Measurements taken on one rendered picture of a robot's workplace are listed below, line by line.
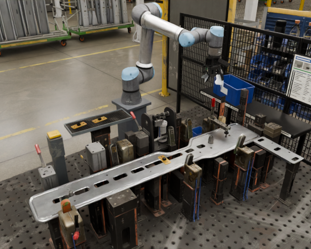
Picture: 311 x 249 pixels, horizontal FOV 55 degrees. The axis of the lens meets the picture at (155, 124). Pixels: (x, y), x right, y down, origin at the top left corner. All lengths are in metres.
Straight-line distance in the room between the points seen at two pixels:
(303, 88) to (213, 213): 1.00
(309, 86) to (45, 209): 1.69
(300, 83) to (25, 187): 1.89
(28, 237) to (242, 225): 1.14
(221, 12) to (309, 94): 2.10
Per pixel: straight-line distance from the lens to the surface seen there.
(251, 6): 6.15
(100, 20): 9.66
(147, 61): 2.10
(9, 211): 1.99
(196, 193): 1.66
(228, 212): 1.85
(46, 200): 1.51
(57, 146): 1.70
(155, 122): 1.74
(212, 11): 4.08
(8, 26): 8.24
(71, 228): 1.30
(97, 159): 1.61
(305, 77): 2.17
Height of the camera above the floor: 1.97
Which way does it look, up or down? 28 degrees down
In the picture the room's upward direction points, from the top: straight up
